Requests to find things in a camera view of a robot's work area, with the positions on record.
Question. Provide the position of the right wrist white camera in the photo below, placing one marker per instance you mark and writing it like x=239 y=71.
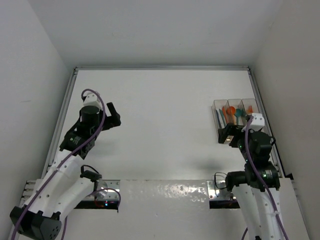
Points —
x=254 y=121

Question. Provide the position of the teal spoon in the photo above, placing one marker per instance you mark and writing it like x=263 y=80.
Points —
x=240 y=115

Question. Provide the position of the wrist white camera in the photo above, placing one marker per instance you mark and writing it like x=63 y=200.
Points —
x=254 y=121
x=91 y=99

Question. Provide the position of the clear container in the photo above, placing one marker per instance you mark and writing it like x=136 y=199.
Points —
x=236 y=103
x=218 y=104
x=251 y=102

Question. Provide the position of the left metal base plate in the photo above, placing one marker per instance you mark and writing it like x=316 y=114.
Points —
x=105 y=195

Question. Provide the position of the dark blue knife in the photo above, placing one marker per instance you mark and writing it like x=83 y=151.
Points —
x=220 y=124

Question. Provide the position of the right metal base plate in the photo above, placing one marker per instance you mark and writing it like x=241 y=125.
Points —
x=217 y=191

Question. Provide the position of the orange spoon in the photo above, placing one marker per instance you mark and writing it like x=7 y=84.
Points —
x=231 y=112

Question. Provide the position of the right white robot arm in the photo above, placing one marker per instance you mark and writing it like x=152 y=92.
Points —
x=257 y=187

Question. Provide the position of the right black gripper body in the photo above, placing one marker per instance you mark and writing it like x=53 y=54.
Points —
x=238 y=140

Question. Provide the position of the clear container left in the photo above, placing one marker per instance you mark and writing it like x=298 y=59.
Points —
x=218 y=104

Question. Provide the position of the clear container right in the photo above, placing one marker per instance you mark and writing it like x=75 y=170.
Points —
x=251 y=102

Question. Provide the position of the clear container middle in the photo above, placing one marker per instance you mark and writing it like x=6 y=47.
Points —
x=236 y=103

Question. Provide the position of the orange fork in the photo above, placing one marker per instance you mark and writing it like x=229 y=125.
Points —
x=249 y=110

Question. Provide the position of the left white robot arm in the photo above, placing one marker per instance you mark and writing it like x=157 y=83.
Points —
x=66 y=183

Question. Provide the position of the metal base plate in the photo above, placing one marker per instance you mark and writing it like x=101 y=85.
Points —
x=217 y=191
x=105 y=195

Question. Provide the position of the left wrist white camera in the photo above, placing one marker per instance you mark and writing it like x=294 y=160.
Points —
x=91 y=99

